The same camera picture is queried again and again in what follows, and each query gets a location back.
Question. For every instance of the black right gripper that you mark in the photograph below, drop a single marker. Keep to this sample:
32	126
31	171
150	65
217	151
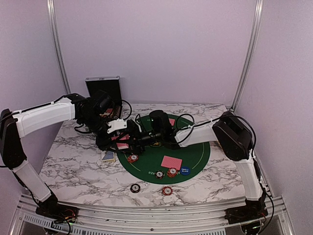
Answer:
134	133

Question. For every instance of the red card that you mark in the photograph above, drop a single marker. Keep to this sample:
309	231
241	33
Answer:
171	162
172	121

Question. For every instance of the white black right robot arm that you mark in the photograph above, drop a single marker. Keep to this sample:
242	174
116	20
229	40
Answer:
236	140

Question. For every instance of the red beige 5 chip stack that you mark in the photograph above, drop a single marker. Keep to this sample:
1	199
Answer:
167	191

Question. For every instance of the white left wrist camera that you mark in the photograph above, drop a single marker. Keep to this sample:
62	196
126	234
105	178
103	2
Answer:
116	125

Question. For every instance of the aluminium poker chip case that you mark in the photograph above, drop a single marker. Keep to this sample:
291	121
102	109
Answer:
111	85

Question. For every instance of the black orange 100 chip stack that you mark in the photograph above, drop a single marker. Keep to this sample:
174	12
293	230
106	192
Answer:
135	188

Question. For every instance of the aluminium frame post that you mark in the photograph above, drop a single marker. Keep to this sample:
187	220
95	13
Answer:
57	45
256	23

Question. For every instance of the right aluminium frame post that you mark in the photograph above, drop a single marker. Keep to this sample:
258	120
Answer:
256	23

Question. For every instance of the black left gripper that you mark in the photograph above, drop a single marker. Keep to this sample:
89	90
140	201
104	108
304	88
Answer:
103	143

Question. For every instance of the blue gold card box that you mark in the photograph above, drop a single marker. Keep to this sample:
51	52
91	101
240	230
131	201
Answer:
108	156

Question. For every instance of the blue small blind button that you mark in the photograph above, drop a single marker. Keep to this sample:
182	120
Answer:
185	170

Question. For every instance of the front aluminium rail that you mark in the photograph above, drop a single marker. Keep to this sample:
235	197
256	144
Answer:
197	219

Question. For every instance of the red playing card deck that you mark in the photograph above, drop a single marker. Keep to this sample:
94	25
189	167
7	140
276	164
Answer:
120	142

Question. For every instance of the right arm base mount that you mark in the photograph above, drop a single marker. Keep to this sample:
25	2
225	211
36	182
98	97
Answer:
243	214

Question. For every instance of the round green poker mat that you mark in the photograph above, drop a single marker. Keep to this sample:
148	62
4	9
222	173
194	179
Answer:
195	157

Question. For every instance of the left aluminium frame post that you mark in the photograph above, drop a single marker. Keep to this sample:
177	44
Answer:
57	45

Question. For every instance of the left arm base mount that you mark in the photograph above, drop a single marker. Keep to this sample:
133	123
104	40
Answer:
60	213

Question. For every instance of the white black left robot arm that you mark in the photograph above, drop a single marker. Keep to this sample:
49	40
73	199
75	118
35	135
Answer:
19	126

